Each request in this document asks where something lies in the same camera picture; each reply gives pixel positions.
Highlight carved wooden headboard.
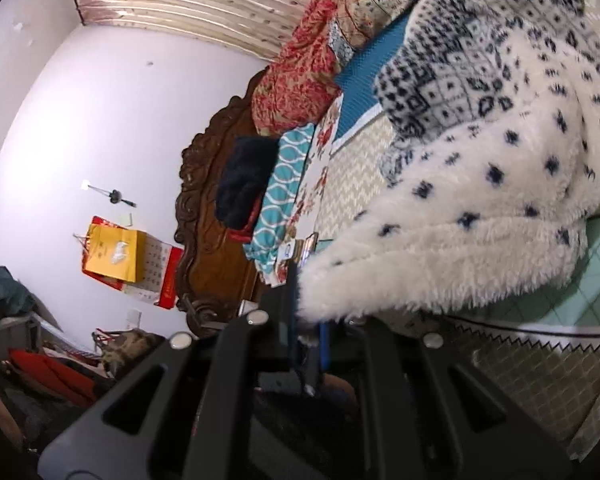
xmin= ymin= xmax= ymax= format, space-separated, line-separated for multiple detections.
xmin=172 ymin=67 xmax=281 ymax=337

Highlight red wall calendar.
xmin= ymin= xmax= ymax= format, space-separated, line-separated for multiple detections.
xmin=82 ymin=215 xmax=186 ymax=311

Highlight brown patterned bag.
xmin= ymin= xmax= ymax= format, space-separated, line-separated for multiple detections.
xmin=92 ymin=327 xmax=167 ymax=382

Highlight dark navy cloth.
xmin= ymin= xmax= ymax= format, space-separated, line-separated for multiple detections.
xmin=215 ymin=135 xmax=281 ymax=231

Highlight yellow paper bag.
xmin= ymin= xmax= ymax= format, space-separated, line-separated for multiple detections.
xmin=72 ymin=222 xmax=148 ymax=283

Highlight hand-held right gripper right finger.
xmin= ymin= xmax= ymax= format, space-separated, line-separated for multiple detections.
xmin=319 ymin=314 xmax=574 ymax=480

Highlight dark green cloth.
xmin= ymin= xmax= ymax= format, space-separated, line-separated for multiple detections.
xmin=0 ymin=266 xmax=37 ymax=322

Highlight white fleece garment dark dots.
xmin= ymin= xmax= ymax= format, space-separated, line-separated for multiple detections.
xmin=297 ymin=0 xmax=600 ymax=323

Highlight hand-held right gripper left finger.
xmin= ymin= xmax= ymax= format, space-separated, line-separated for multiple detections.
xmin=37 ymin=259 xmax=302 ymax=480

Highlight black wall hanger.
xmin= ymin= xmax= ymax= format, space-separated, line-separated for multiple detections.
xmin=81 ymin=180 xmax=137 ymax=208

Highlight grey metal rack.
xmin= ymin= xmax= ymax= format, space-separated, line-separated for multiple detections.
xmin=0 ymin=311 xmax=66 ymax=357

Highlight teal patterned pillow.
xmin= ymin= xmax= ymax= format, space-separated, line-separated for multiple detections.
xmin=242 ymin=124 xmax=316 ymax=276

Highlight red cloth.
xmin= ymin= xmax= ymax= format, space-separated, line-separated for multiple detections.
xmin=7 ymin=349 xmax=98 ymax=408

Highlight red floral quilt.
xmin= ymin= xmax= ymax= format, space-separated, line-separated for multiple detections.
xmin=250 ymin=0 xmax=461 ymax=138

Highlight white floral pillow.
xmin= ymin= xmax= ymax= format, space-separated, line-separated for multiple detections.
xmin=275 ymin=92 xmax=346 ymax=286

